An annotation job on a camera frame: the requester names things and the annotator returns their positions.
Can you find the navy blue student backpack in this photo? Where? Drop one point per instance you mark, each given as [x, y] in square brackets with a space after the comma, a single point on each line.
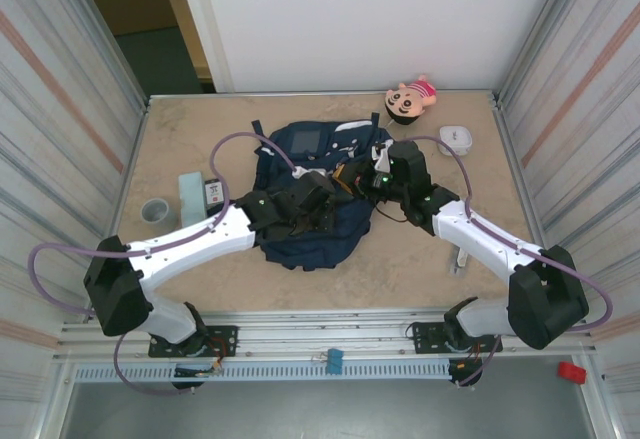
[310, 254]

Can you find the black and white card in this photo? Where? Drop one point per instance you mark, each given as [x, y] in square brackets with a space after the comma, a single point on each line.
[214, 191]

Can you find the small white stationery tool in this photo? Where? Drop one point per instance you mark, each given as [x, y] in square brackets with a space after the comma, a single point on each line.
[460, 264]

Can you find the pale blue rectangular box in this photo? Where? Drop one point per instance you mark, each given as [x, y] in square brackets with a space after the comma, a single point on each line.
[192, 199]

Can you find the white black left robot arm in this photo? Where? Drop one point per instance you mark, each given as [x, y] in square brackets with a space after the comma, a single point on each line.
[120, 289]

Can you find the white round container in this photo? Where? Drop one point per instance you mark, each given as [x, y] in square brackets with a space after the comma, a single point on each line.
[456, 140]

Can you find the plush doll with pink body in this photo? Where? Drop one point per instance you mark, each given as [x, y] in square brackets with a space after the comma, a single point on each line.
[405, 104]

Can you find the grey plastic cup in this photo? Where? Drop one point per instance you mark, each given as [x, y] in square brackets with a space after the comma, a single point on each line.
[157, 211]

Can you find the blue binder clip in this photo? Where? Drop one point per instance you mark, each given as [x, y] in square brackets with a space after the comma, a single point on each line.
[335, 361]

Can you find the red plastic block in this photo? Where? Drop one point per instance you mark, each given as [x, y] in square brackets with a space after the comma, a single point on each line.
[571, 373]

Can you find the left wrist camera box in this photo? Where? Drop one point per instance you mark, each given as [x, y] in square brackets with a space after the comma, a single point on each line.
[312, 173]

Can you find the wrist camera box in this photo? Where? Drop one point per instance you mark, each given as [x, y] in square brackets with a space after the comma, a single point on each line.
[382, 159]
[312, 173]

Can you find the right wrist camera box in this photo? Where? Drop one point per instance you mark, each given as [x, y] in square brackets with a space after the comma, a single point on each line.
[382, 159]

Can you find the aluminium table frame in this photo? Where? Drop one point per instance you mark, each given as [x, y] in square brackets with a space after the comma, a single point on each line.
[300, 331]

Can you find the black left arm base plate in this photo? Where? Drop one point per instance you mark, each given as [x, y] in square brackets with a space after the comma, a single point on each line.
[225, 339]

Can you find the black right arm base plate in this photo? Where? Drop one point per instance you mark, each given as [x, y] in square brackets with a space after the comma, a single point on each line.
[425, 334]

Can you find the white door frame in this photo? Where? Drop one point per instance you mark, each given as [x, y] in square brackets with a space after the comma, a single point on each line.
[200, 24]

